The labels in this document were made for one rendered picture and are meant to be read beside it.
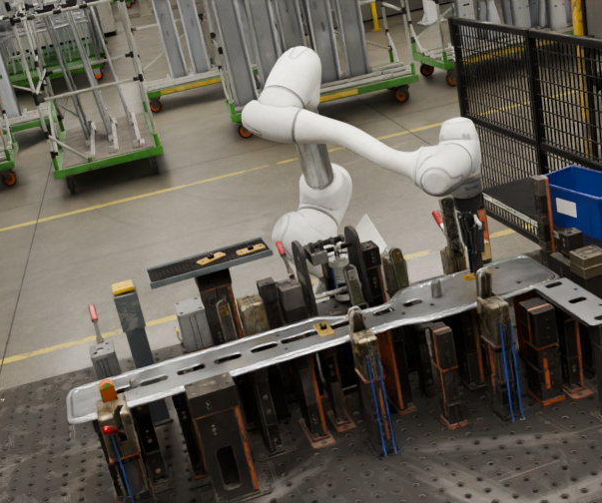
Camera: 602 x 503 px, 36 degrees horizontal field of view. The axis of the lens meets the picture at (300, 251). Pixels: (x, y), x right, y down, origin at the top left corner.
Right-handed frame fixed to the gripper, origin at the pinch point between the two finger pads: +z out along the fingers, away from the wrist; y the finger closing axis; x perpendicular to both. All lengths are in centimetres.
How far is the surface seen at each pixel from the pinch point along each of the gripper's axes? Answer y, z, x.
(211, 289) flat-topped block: -30, -2, -71
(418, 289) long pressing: -6.8, 6.4, -15.6
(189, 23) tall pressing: -955, 16, 65
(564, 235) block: 2.1, -1.1, 26.8
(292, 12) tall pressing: -699, 2, 134
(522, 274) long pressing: 3.3, 6.5, 12.0
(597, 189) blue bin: -18, -3, 50
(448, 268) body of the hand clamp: -14.0, 6.1, -2.9
